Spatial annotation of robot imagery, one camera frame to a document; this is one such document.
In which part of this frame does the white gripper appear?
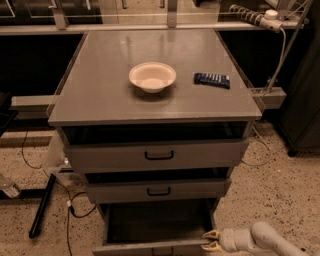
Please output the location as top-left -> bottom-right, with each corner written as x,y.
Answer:
201,228 -> 254,253

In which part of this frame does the grey bottom drawer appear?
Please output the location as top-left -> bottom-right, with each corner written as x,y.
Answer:
93,199 -> 215,256

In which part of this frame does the grey drawer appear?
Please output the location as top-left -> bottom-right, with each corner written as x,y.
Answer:
86,178 -> 231,204
93,199 -> 215,256
65,139 -> 248,173

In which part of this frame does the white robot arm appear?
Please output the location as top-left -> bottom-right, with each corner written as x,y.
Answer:
202,221 -> 320,256

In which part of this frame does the grey middle drawer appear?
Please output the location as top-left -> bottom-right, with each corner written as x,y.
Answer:
86,178 -> 231,204

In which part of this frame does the grey drawer cabinet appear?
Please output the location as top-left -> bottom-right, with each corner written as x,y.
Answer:
47,28 -> 264,214

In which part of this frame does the grey top drawer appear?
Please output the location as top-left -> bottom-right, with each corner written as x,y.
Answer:
65,139 -> 248,173

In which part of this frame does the dark cabinet right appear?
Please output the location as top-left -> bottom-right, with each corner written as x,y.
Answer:
276,0 -> 320,157

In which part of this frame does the dark blue snack packet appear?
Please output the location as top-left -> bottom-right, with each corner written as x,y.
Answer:
194,73 -> 230,90

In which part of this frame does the white paper bowl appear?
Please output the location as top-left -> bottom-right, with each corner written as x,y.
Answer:
129,62 -> 176,93

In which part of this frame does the black floor bar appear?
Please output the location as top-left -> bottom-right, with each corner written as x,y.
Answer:
29,174 -> 56,239

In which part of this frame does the clear plastic bottle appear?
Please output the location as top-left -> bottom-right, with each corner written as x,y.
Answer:
0,174 -> 21,198

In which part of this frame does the white power strip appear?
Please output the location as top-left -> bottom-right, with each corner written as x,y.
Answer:
229,4 -> 283,33

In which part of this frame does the black floor cable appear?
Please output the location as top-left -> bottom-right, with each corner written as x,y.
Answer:
21,128 -> 97,256

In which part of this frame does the white cable right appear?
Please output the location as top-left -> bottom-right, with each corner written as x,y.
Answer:
240,26 -> 288,168

